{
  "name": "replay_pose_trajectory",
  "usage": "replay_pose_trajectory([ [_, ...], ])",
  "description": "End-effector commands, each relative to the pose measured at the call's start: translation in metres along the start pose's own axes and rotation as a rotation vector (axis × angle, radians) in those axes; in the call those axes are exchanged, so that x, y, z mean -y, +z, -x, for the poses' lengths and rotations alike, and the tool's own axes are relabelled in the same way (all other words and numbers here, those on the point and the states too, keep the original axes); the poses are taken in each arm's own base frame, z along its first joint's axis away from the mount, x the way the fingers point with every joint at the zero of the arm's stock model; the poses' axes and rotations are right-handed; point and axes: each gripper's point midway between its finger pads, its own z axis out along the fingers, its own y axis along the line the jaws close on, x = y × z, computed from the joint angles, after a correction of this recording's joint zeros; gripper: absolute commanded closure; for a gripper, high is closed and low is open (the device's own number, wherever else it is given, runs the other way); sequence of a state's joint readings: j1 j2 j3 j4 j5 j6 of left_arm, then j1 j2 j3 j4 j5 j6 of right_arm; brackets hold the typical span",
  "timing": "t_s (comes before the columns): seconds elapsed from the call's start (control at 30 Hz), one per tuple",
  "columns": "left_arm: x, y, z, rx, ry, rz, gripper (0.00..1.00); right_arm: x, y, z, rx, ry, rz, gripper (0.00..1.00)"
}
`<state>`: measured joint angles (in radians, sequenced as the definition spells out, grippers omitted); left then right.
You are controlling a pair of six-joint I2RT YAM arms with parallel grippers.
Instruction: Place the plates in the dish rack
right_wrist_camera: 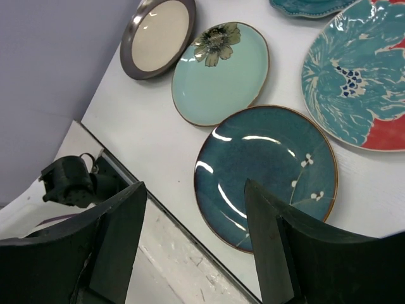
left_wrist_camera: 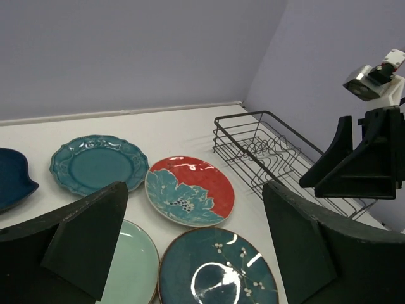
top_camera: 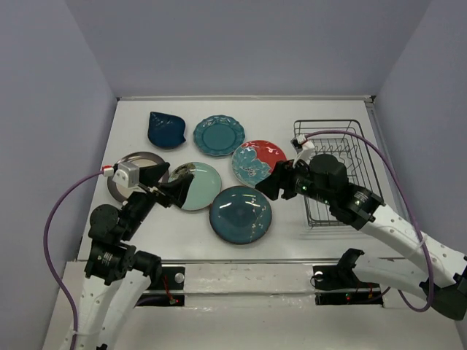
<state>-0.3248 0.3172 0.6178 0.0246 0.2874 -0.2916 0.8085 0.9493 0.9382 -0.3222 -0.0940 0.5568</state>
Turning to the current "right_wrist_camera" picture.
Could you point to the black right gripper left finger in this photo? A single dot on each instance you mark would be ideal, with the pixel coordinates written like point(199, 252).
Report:
point(87, 258)

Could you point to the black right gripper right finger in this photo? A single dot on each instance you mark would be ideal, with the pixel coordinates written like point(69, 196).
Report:
point(302, 260)

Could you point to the dark teal blossom plate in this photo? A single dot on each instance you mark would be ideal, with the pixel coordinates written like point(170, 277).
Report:
point(275, 146)

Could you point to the red teal floral plate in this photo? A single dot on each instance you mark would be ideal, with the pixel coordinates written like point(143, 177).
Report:
point(352, 77)

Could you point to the light aqua flower plate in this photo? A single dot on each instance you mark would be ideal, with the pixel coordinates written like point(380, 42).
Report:
point(221, 72)

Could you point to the cream plate brown rim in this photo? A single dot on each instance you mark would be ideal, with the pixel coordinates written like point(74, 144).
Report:
point(155, 37)

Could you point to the teal scalloped plate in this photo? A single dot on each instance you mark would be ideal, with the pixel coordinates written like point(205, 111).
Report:
point(310, 8)

